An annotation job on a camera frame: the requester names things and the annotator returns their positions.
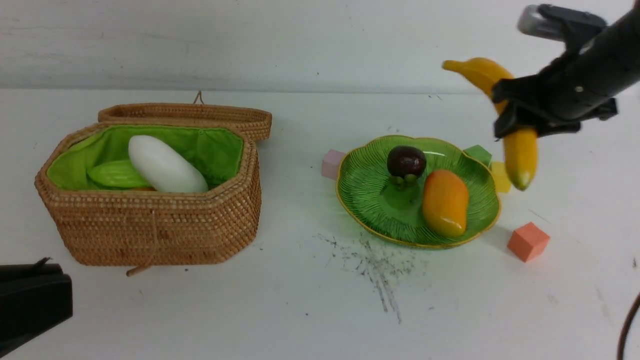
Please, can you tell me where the pink cube block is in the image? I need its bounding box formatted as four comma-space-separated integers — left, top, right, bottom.
321, 149, 346, 181

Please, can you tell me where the white radish with leaves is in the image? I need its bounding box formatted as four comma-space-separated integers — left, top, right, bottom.
128, 135, 210, 193

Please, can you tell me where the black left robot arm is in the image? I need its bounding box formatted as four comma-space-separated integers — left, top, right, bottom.
0, 257, 74, 357

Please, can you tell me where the green cube block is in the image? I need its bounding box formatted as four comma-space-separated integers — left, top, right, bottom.
463, 145, 493, 168

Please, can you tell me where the green bitter gourd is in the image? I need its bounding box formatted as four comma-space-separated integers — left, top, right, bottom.
87, 159, 151, 189

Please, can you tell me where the woven rattan basket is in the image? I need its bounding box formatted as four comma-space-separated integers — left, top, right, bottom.
34, 121, 262, 276

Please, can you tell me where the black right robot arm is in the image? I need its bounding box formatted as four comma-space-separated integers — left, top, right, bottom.
492, 4, 640, 139

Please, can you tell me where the dark brown cable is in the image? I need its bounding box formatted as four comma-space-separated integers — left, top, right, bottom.
617, 292, 640, 360

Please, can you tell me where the orange yellow mango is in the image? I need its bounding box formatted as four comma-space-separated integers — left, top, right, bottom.
422, 169, 470, 238

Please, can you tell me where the brown potato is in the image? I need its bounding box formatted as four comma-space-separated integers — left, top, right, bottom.
129, 186, 156, 192

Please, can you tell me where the yellow cube block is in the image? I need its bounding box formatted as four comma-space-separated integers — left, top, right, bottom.
489, 161, 512, 194

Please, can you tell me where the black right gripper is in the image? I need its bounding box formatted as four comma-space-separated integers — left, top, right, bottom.
491, 50, 618, 139

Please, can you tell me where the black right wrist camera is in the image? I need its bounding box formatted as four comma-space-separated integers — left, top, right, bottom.
517, 4, 608, 51

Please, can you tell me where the orange cube block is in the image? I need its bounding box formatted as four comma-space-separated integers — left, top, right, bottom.
507, 222, 551, 263

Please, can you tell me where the yellow banana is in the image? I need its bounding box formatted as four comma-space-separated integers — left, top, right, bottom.
441, 57, 538, 192

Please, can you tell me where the dark purple mangosteen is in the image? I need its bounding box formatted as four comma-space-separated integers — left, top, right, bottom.
386, 145, 427, 185

